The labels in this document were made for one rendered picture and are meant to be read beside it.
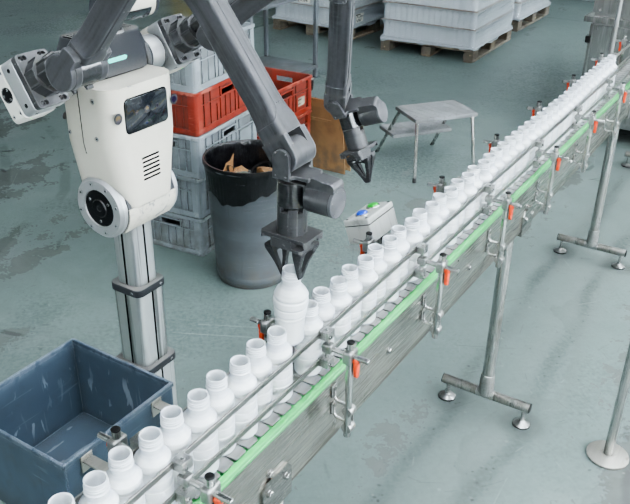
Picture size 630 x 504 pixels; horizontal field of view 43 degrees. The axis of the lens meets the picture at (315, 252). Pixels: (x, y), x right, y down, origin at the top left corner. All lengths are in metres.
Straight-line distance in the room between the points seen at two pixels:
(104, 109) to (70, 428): 0.77
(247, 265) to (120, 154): 2.02
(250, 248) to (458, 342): 1.07
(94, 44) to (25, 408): 0.83
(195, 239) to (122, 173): 2.32
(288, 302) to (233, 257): 2.35
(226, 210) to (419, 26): 4.89
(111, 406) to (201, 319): 1.80
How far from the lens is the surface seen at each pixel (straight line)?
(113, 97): 1.89
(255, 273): 3.90
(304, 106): 5.06
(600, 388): 3.54
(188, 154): 4.08
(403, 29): 8.39
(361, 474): 2.94
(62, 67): 1.70
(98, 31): 1.64
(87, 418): 2.08
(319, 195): 1.41
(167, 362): 2.33
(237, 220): 3.76
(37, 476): 1.74
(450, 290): 2.26
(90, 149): 1.97
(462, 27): 8.15
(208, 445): 1.44
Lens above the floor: 2.03
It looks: 28 degrees down
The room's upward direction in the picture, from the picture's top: 1 degrees clockwise
